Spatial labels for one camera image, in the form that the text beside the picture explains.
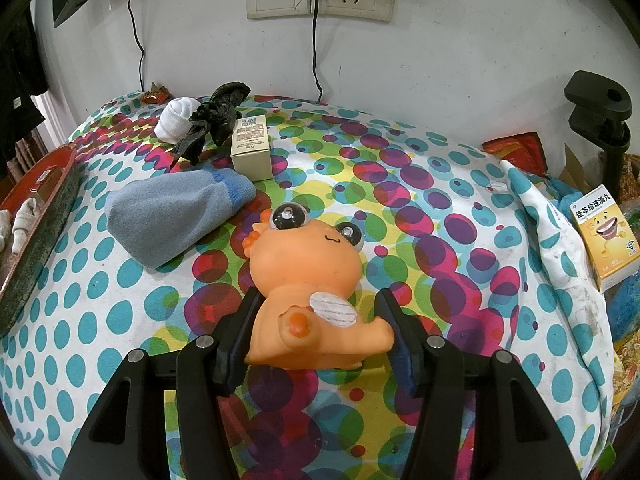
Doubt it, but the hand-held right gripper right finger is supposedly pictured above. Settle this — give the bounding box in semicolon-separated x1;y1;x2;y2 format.
375;290;583;480

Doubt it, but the dark hanging jacket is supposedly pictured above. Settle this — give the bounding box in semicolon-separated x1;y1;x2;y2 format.
0;20;47;171

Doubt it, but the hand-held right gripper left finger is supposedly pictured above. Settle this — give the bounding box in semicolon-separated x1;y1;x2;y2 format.
59;290;265;480

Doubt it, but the red snack packet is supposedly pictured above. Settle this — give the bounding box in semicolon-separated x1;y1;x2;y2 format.
482;132;548;176

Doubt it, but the black screen cable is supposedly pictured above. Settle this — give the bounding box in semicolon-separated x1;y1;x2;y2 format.
127;0;147;92

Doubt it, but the red candy wrapper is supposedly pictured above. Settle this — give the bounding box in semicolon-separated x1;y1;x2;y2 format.
141;82;170;105

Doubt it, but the orange rubber toy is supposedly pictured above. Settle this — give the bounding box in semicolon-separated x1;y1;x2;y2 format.
243;203;396;372

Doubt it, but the yellow printed packet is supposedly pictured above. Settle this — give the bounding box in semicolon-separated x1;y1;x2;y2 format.
612;332;640;406

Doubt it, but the beige small box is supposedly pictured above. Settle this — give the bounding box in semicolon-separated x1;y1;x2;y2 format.
230;115;273;182

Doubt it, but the grey-white sock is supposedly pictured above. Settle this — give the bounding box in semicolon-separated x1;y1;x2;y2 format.
12;198;42;255

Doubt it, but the blue plastic bag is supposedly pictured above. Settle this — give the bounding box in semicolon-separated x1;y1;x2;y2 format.
602;275;640;343

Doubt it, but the black adapter cable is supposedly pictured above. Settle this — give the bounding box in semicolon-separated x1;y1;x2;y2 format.
311;0;325;103

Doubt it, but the brown slatted furniture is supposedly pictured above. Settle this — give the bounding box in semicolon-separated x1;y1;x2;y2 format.
15;127;51;161

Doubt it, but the brown cardboard box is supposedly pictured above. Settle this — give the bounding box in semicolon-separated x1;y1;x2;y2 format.
557;142;598;198

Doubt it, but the yellow medicine box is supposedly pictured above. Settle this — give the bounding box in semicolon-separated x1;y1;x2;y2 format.
570;185;640;293

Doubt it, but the black plastic bag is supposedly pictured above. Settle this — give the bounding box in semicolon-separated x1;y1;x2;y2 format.
172;81;252;166

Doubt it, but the red round tray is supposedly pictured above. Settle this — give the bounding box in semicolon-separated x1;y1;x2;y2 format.
0;144;86;338

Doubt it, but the blue sock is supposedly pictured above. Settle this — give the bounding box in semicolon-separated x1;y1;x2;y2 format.
105;167;257;271

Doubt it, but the white sock ball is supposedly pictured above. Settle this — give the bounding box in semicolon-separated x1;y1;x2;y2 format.
154;97;201;142

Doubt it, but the polka dot bed sheet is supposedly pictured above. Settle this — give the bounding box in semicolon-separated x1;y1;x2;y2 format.
0;91;628;480

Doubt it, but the black clamp stand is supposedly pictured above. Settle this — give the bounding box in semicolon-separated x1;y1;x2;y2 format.
564;71;632;206

